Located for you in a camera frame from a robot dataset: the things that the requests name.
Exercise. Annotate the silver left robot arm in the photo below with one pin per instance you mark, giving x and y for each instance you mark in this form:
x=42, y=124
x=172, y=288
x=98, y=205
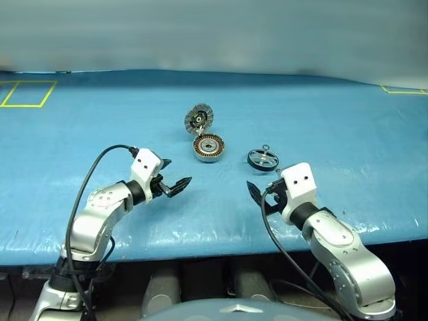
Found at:
x=97, y=220

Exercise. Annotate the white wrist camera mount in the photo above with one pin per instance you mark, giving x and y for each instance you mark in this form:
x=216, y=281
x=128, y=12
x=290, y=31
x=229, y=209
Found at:
x=143, y=174
x=301, y=190

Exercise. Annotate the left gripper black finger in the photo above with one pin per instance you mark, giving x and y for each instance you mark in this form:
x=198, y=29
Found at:
x=166, y=162
x=180, y=186

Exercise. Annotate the blue plastic table cover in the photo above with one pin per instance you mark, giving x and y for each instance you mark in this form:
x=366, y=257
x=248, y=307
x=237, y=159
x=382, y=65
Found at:
x=214, y=207

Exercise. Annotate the grey rounded shape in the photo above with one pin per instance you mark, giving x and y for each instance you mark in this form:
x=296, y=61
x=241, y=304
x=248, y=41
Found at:
x=160, y=291
x=254, y=286

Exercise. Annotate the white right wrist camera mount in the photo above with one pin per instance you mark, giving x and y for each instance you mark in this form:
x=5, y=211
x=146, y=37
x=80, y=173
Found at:
x=301, y=190

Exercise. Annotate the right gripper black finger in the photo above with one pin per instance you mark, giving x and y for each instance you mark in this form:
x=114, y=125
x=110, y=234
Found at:
x=255, y=193

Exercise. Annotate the silver round motor cover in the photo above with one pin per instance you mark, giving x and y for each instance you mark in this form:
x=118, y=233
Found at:
x=198, y=117

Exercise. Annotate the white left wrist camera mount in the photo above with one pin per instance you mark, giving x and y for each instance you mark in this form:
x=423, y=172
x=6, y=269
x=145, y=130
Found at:
x=143, y=174

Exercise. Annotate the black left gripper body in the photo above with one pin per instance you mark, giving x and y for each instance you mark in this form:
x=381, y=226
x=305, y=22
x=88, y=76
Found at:
x=156, y=187

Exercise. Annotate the grey-blue robot torso dome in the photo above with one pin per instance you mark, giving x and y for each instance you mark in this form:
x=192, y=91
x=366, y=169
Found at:
x=214, y=311

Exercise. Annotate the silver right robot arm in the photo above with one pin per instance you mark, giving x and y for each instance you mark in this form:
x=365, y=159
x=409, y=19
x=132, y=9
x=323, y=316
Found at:
x=347, y=254

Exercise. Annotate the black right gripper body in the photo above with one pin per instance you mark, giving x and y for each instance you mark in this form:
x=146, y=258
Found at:
x=279, y=201

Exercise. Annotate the yellow tape square outline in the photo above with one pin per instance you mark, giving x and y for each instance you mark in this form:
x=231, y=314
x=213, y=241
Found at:
x=49, y=93

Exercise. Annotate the motor stator with copper windings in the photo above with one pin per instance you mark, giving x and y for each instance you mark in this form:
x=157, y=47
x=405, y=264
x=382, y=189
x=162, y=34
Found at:
x=208, y=147

